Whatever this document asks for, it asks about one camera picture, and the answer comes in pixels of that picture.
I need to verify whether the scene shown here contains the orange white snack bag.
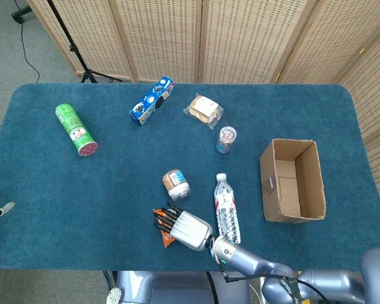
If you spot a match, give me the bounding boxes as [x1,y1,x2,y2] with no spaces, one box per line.
[152,208,178,248]

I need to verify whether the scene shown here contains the black tripod stand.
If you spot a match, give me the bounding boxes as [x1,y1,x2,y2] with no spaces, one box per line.
[25,0,134,82]

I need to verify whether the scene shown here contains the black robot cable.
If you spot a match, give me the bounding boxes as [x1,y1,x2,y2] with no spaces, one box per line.
[205,271,223,304]

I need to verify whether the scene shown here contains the thin black floor cable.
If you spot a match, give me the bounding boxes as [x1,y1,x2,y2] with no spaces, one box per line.
[13,0,41,84]

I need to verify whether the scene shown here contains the sandwich in clear wrapper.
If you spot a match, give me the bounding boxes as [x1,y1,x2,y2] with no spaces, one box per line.
[182,92,224,130]

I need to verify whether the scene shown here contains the clear plastic water bottle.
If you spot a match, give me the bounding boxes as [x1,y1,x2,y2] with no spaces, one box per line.
[213,173,242,244]

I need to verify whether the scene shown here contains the blue cookie box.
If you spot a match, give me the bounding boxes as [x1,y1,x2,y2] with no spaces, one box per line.
[129,75,175,127]

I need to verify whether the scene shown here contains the small clear candy jar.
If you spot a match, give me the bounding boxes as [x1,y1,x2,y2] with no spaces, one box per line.
[215,125,238,155]

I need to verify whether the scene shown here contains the white bracket plate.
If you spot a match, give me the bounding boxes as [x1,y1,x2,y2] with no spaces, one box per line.
[105,286,123,304]

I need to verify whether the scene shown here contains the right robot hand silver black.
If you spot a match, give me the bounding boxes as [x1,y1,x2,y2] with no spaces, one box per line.
[152,201,214,252]

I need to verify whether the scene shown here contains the black tripod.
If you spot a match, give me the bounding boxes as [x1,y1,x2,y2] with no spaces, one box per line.
[46,0,123,84]

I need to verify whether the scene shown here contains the blue-grey robot torso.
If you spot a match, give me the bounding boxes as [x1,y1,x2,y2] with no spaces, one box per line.
[113,270,251,304]

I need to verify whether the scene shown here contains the clear jar brown contents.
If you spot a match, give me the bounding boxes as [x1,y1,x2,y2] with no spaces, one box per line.
[161,169,191,202]

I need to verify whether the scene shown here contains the open cardboard box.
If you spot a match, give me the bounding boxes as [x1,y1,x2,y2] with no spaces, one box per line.
[259,138,327,224]

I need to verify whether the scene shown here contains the blue table cloth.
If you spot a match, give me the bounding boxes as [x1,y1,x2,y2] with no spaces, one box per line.
[0,82,380,272]

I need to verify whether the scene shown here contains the green cylindrical chips can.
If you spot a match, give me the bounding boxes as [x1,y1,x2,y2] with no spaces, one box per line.
[54,103,99,158]

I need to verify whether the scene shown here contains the white cable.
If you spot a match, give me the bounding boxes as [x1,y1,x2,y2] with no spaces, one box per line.
[249,284,262,304]

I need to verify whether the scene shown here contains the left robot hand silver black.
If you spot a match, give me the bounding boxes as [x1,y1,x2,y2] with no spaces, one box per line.
[0,201,16,220]

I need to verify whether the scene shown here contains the black chair base wheel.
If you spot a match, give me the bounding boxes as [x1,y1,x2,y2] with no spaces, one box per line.
[11,5,33,23]

